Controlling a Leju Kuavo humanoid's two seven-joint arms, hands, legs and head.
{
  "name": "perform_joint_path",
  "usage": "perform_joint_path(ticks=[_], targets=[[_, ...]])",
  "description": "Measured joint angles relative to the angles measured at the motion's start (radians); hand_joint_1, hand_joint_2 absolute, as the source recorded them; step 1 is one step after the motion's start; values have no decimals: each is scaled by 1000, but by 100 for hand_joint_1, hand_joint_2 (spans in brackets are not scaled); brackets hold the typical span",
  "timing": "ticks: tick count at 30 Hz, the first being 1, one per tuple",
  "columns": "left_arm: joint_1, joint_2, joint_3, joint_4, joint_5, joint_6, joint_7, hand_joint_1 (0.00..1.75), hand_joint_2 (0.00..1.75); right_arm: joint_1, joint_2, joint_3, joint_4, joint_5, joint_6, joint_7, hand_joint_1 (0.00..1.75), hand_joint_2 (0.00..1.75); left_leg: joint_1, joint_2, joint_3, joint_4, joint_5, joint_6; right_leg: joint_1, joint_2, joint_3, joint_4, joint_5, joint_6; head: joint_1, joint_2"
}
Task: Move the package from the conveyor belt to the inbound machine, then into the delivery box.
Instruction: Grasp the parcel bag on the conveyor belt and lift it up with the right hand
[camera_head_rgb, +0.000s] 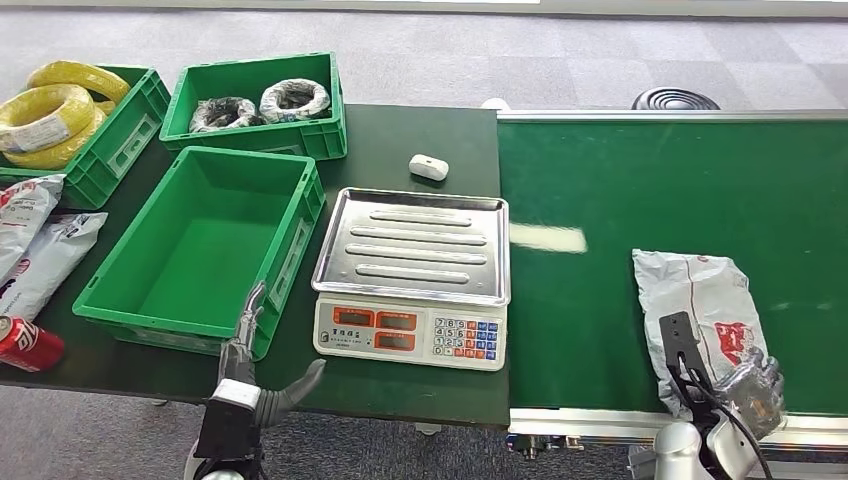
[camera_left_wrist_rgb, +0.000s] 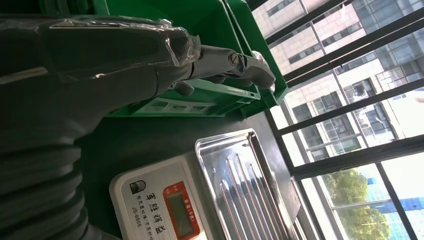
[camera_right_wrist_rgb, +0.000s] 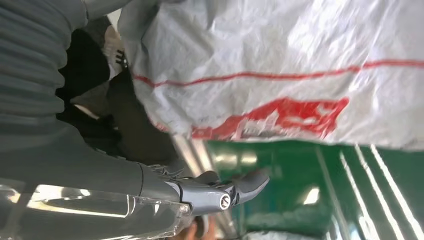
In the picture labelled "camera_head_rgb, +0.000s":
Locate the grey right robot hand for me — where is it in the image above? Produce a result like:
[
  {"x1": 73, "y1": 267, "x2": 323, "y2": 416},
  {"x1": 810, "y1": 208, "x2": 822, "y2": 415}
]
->
[{"x1": 716, "y1": 349, "x2": 787, "y2": 440}]

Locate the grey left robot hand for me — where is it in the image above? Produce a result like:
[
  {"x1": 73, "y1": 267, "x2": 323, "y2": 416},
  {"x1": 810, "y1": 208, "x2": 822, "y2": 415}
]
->
[{"x1": 217, "y1": 282, "x2": 327, "y2": 429}]

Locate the grey mailer package red print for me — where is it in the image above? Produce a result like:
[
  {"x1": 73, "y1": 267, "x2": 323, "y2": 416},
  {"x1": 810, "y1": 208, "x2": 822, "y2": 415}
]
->
[{"x1": 631, "y1": 248, "x2": 774, "y2": 423}]

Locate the green conveyor belt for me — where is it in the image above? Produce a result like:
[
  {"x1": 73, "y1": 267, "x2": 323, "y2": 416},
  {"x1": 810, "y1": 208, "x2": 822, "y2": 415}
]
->
[{"x1": 498, "y1": 119, "x2": 848, "y2": 417}]

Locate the large empty green crate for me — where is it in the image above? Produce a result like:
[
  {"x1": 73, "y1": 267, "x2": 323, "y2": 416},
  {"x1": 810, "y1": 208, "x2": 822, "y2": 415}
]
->
[{"x1": 72, "y1": 145, "x2": 328, "y2": 363}]

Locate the white electronic weighing scale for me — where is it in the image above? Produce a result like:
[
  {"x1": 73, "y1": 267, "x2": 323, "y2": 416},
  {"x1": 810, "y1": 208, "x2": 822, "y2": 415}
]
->
[{"x1": 311, "y1": 187, "x2": 512, "y2": 373}]

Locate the red soda can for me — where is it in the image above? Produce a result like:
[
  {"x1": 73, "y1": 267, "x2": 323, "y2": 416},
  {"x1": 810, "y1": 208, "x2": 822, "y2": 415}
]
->
[{"x1": 0, "y1": 315, "x2": 67, "y2": 374}]

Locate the grey mailer bag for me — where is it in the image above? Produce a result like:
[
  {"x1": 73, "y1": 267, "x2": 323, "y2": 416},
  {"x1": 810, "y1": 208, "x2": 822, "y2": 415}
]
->
[
  {"x1": 0, "y1": 211, "x2": 110, "y2": 323},
  {"x1": 0, "y1": 173, "x2": 68, "y2": 284}
]

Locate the green crate with wrapped coils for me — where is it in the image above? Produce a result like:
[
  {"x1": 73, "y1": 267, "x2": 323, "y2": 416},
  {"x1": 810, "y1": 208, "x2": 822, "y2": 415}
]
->
[{"x1": 159, "y1": 52, "x2": 349, "y2": 163}]

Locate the green crate with yellow coils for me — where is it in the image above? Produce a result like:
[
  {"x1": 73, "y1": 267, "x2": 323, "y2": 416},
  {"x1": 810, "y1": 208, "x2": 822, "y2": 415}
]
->
[{"x1": 0, "y1": 64, "x2": 173, "y2": 212}]

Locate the small white plastic device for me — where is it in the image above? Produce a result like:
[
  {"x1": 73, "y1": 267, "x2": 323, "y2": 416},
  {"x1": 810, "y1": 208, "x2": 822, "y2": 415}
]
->
[{"x1": 407, "y1": 153, "x2": 451, "y2": 183}]

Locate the dark green table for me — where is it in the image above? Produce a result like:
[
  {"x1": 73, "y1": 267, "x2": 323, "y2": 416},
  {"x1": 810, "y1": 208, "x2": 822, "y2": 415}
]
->
[{"x1": 0, "y1": 103, "x2": 512, "y2": 429}]

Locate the black ribbed round object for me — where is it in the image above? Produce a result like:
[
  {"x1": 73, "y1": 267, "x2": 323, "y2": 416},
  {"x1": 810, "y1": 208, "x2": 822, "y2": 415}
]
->
[{"x1": 630, "y1": 87, "x2": 722, "y2": 112}]

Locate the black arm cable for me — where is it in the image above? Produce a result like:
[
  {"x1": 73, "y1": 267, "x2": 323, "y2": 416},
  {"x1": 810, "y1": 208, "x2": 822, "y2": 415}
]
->
[{"x1": 667, "y1": 352, "x2": 776, "y2": 480}]

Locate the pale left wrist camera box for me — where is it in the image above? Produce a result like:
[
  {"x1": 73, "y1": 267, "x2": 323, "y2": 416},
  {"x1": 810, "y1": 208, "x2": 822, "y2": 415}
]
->
[{"x1": 193, "y1": 378, "x2": 262, "y2": 462}]

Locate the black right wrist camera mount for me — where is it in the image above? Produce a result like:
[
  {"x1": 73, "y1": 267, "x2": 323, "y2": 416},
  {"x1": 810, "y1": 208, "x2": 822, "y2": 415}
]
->
[{"x1": 658, "y1": 311, "x2": 715, "y2": 425}]

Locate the black wrapped cable coil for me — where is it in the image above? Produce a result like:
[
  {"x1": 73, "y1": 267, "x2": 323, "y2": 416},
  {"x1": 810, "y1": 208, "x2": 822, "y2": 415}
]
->
[{"x1": 188, "y1": 96, "x2": 267, "y2": 134}]

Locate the white wrapped cable coil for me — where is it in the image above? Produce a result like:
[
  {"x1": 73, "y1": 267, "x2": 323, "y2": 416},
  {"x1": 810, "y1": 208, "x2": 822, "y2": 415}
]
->
[{"x1": 258, "y1": 78, "x2": 333, "y2": 125}]

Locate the yellow wire coil white label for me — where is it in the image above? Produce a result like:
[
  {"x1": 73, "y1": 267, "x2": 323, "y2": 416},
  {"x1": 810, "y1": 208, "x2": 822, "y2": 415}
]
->
[{"x1": 0, "y1": 84, "x2": 97, "y2": 156}]

